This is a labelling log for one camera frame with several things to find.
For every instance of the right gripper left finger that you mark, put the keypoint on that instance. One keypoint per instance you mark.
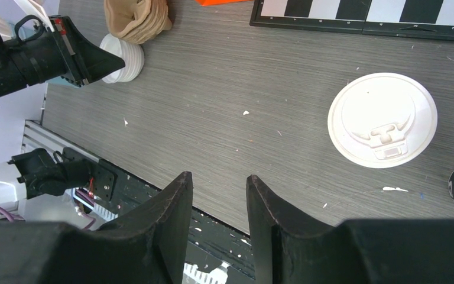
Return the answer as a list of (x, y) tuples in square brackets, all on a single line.
[(146, 245)]

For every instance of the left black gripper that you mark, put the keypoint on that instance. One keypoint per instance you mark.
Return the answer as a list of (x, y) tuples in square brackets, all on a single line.
[(62, 51)]

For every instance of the white plastic cup lid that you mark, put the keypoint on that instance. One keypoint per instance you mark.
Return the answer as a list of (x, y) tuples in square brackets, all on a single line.
[(382, 120)]

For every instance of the orange paper bag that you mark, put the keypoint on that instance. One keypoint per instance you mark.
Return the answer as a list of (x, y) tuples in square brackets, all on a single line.
[(217, 2)]

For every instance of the brown pulp cup carrier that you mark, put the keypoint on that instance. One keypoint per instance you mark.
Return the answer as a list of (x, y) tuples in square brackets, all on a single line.
[(136, 21)]

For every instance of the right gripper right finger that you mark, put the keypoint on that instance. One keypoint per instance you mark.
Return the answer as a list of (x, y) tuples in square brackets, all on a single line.
[(290, 246)]

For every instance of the blue straw holder cup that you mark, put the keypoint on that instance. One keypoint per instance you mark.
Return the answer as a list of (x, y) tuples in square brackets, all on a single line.
[(61, 82)]

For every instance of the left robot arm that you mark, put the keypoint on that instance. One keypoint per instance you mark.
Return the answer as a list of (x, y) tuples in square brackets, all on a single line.
[(32, 174)]

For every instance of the black white checkerboard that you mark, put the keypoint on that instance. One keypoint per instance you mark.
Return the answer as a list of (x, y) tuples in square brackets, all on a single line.
[(427, 19)]

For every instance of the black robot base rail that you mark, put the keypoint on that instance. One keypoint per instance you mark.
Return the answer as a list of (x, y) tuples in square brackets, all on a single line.
[(216, 252)]

